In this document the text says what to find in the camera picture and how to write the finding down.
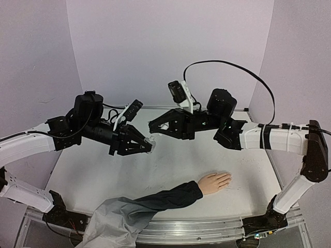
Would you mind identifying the mannequin hand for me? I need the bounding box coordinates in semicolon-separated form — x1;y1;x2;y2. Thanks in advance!
198;173;232;195

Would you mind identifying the black and grey sleeve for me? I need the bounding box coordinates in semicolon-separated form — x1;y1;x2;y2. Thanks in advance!
77;181;203;247

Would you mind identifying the aluminium table back rail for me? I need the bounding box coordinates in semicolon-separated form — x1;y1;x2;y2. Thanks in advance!
102;103;249;112

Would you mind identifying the aluminium table front rail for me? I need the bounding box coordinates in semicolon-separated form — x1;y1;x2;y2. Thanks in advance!
16;204;310;247

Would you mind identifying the left black camera cable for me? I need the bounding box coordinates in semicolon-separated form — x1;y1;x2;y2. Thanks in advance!
102;103;130;125

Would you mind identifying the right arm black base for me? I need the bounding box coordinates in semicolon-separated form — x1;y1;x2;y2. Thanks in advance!
242;196;288;238

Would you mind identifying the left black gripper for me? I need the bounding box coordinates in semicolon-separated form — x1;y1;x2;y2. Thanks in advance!
81;119;154;155

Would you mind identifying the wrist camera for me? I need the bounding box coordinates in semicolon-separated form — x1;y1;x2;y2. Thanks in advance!
113;99;143;131
168;81;194;114

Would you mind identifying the black camera cable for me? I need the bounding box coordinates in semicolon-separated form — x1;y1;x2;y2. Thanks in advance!
102;103;130;125
182;60;276;126

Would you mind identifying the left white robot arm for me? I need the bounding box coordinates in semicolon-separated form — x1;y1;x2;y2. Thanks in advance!
1;91;152;226

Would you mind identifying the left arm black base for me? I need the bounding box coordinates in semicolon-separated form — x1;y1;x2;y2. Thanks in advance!
42;190;88;242

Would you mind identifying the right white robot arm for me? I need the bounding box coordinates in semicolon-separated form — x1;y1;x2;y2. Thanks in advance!
148;88;328;214

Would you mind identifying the right black camera cable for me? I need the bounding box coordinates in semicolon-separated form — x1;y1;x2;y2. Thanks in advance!
182;60;276;126

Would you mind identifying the aluminium table rail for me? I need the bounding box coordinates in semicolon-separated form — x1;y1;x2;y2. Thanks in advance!
102;103;249;112
16;204;310;247

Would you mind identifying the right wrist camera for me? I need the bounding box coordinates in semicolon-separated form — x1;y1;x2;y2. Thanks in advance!
168;81;194;114

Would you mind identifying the white nail polish cap brush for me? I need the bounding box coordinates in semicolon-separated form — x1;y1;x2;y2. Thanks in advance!
155;124;169;136

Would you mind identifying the clear nail polish bottle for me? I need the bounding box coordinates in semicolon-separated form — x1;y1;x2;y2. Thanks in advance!
144;136;156;154

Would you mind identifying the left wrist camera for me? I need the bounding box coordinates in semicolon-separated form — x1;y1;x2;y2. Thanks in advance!
113;99;143;131

